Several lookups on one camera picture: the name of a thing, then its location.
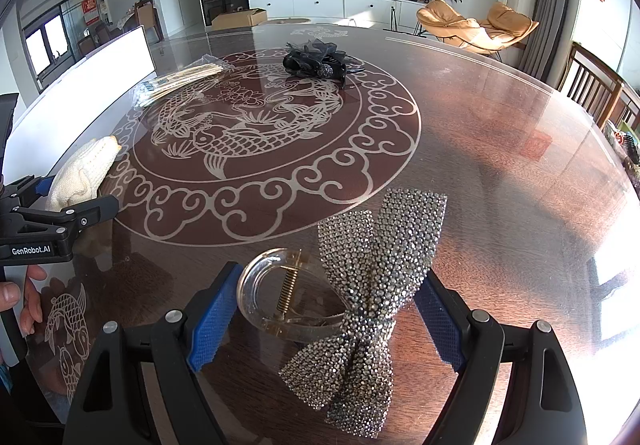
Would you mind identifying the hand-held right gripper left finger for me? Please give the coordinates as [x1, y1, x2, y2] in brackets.
[62, 261, 244, 445]

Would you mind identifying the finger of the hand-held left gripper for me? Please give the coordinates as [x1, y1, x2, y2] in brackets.
[5, 175, 56, 213]
[10, 195, 120, 237]

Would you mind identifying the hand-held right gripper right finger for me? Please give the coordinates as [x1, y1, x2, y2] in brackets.
[412, 270, 587, 445]

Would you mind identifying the cream knit glove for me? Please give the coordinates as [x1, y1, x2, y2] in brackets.
[47, 135, 122, 213]

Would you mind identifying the rhinestone bow hair clip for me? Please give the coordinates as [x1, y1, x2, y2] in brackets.
[236, 188, 448, 438]

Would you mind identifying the white board panel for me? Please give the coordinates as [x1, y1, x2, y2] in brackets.
[0, 25, 157, 180]

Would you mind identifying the person's left hand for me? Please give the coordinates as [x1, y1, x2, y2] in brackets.
[0, 265, 48, 341]

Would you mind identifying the cotton swab packet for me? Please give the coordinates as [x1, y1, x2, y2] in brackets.
[132, 64, 227, 108]

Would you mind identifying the wooden dining chair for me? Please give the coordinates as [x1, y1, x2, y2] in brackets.
[557, 41, 640, 130]
[134, 0, 163, 43]

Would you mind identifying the brown cardboard box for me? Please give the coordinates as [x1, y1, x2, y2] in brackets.
[211, 7, 268, 30]

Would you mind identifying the black feather hair clip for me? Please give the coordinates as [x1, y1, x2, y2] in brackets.
[282, 37, 366, 86]

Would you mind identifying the orange lounge chair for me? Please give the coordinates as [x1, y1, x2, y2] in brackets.
[465, 1, 540, 58]
[416, 0, 483, 48]

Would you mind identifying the white television cabinet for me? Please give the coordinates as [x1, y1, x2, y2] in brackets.
[248, 0, 431, 30]

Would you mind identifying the grey curtain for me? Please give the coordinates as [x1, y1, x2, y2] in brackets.
[520, 0, 583, 86]

